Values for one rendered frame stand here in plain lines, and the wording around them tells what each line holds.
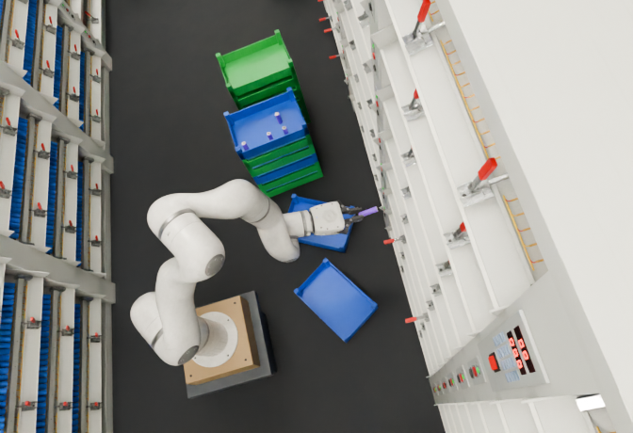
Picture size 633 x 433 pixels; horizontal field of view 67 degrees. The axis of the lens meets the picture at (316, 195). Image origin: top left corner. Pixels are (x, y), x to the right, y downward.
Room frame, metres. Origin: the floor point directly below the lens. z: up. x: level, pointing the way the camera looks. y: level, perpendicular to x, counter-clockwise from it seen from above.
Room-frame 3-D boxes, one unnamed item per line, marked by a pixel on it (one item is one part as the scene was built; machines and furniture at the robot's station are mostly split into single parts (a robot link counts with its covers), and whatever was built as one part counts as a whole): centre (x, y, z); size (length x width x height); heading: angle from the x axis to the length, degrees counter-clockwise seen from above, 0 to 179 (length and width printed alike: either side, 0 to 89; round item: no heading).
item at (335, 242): (0.83, 0.04, 0.04); 0.30 x 0.20 x 0.08; 55
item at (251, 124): (1.16, 0.08, 0.44); 0.30 x 0.20 x 0.08; 90
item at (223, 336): (0.41, 0.53, 0.47); 0.19 x 0.19 x 0.18
